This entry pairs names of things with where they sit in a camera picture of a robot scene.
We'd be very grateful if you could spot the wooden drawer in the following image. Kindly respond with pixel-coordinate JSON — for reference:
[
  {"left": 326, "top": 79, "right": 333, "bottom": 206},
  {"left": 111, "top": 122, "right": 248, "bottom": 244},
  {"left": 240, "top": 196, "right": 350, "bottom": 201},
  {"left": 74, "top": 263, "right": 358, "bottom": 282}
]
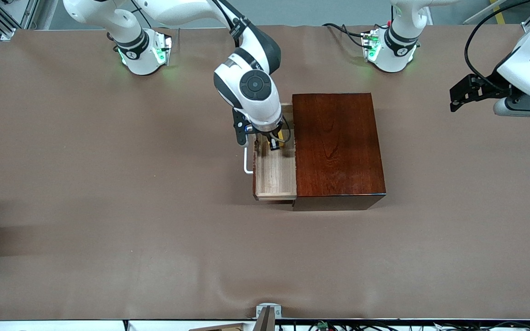
[{"left": 253, "top": 103, "right": 298, "bottom": 201}]

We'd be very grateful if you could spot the dark brown wooden cabinet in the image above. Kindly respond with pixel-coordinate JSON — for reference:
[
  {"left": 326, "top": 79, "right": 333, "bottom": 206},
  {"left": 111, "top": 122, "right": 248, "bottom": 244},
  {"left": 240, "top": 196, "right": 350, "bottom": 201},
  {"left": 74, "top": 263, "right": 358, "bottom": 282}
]
[{"left": 292, "top": 93, "right": 387, "bottom": 211}]

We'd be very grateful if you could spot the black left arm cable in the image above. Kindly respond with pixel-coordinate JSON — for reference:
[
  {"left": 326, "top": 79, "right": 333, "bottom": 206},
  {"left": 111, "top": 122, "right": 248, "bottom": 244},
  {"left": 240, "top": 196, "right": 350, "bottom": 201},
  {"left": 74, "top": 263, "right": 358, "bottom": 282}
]
[{"left": 465, "top": 0, "right": 523, "bottom": 90}]

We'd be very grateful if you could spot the black left base cable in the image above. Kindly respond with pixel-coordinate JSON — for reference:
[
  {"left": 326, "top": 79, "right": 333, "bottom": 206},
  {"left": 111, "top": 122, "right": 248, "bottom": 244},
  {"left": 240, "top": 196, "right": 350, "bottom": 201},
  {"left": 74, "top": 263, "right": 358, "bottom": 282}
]
[{"left": 323, "top": 22, "right": 371, "bottom": 49}]

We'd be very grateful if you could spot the black base cable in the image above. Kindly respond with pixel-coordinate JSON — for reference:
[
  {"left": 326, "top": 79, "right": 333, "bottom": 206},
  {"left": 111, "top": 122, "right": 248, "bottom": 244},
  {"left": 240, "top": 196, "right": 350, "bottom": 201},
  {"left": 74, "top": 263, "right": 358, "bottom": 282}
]
[
  {"left": 323, "top": 22, "right": 371, "bottom": 49},
  {"left": 143, "top": 0, "right": 164, "bottom": 29}
]

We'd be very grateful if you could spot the black right base cable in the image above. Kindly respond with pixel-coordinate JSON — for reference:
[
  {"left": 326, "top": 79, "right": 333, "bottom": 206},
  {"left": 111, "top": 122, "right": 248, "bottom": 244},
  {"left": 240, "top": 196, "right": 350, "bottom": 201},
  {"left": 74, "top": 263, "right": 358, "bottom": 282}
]
[{"left": 143, "top": 0, "right": 164, "bottom": 29}]

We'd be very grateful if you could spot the grey metal clamp bracket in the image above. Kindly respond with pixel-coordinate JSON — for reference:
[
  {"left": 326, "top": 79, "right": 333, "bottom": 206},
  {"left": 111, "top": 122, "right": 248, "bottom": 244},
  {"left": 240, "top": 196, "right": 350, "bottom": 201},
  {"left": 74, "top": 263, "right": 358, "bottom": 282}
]
[{"left": 256, "top": 303, "right": 282, "bottom": 331}]

